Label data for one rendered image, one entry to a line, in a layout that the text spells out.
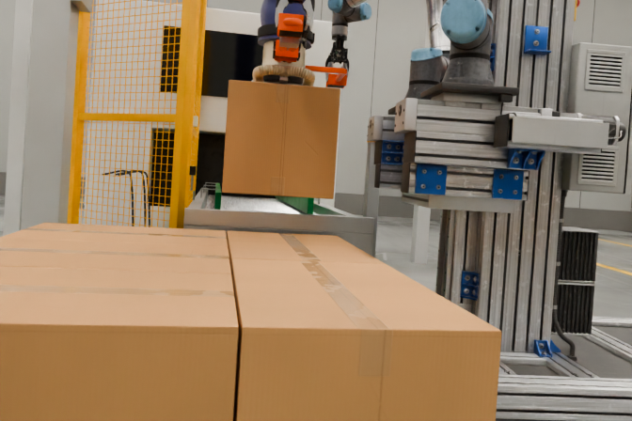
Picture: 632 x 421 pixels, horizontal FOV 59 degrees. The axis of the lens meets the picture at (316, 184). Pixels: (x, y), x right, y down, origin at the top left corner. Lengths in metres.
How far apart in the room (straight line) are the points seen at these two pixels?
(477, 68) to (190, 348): 1.17
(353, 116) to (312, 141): 9.08
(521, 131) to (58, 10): 2.10
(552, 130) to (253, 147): 0.99
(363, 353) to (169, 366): 0.27
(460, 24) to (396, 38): 9.93
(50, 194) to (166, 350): 2.05
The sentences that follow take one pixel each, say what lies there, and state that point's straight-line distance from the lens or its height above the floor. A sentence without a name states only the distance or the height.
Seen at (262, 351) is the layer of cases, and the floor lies 0.51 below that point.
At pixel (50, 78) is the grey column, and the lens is 2.84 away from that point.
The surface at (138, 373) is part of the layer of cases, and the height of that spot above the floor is 0.48.
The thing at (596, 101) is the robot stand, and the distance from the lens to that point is 1.99.
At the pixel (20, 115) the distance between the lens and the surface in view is 5.11.
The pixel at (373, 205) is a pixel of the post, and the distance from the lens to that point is 2.71.
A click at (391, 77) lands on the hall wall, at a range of 11.32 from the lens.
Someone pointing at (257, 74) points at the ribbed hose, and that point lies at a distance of 2.16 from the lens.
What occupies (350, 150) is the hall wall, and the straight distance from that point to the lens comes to 11.04.
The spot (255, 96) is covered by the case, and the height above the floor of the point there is 1.02.
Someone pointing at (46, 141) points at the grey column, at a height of 0.83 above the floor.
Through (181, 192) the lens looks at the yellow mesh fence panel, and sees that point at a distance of 2.81.
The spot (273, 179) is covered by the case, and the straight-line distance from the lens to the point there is 2.01.
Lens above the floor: 0.77
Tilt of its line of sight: 1 degrees down
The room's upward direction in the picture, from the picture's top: 4 degrees clockwise
